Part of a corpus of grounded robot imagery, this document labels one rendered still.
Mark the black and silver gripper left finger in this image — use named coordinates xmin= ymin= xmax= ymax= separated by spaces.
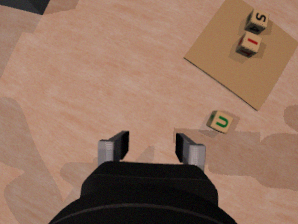
xmin=98 ymin=131 xmax=129 ymax=166

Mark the tan flat mat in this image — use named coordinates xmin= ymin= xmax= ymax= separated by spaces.
xmin=184 ymin=0 xmax=298 ymax=111

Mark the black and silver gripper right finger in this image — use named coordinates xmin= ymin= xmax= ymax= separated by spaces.
xmin=175 ymin=133 xmax=206 ymax=172

